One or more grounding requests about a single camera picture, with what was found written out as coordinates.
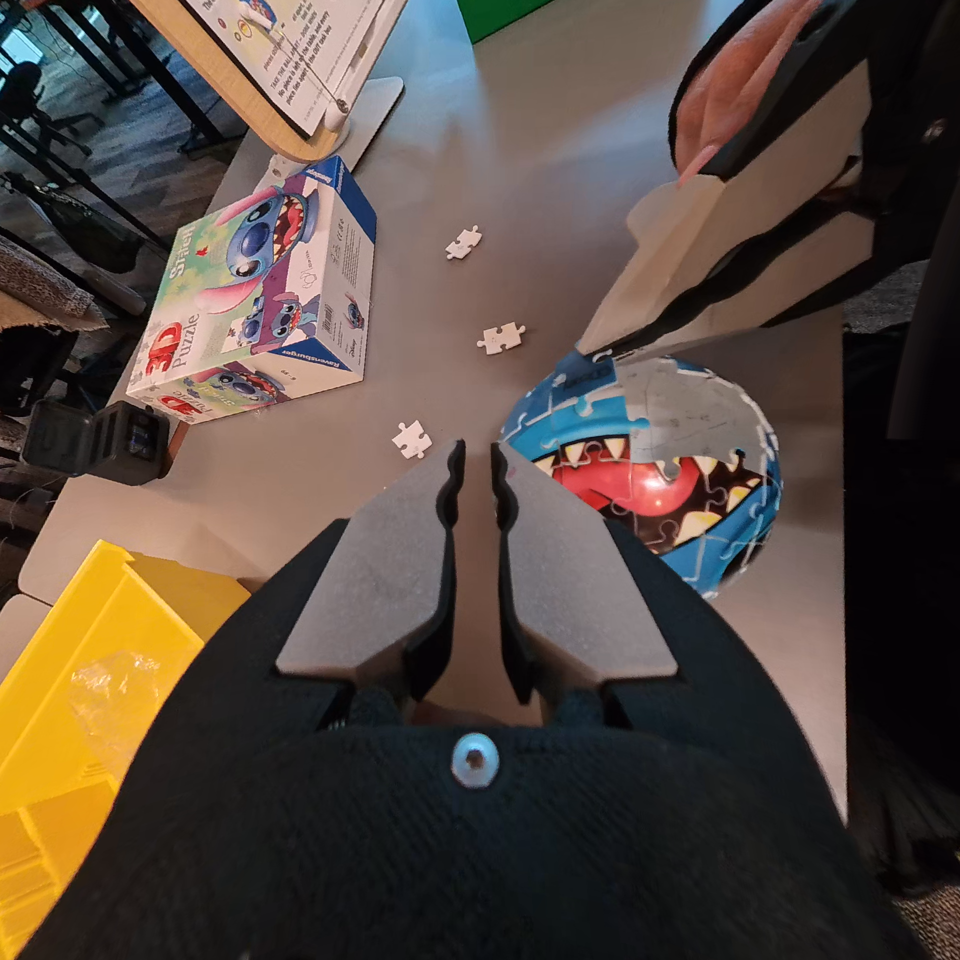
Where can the white puzzle piece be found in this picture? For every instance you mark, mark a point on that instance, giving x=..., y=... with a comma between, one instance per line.
x=412, y=439
x=463, y=243
x=501, y=337

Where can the small black camera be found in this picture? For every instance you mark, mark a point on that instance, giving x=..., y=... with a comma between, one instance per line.
x=97, y=442

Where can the black desk frame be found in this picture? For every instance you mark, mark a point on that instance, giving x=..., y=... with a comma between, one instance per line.
x=150, y=67

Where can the wooden instruction board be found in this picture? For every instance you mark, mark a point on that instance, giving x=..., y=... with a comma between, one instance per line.
x=255, y=112

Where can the blue puzzle ball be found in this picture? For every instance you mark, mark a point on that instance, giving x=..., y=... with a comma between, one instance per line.
x=660, y=495

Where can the clear plastic bag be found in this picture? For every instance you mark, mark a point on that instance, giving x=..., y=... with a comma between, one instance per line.
x=112, y=705

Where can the printed instruction sheet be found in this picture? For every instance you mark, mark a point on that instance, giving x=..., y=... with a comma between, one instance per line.
x=315, y=52

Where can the speckled grey cloth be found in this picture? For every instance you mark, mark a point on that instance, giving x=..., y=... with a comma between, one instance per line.
x=45, y=289

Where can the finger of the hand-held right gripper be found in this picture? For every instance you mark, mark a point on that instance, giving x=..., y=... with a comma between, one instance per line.
x=750, y=195
x=787, y=277

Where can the yellow plastic bin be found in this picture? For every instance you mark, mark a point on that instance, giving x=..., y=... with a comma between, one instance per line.
x=67, y=637

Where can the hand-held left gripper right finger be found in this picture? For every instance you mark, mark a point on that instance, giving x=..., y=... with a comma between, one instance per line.
x=585, y=592

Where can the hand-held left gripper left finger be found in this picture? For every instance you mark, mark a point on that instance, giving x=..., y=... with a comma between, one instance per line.
x=367, y=585

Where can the black office chair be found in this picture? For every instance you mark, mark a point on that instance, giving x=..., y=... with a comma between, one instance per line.
x=30, y=94

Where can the green panel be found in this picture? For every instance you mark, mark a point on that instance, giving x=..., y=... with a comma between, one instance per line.
x=499, y=19

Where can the cartoon print puzzle box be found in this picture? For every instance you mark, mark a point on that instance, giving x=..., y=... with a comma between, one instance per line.
x=255, y=300

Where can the person's right hand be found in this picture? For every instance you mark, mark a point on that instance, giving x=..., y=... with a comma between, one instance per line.
x=727, y=82

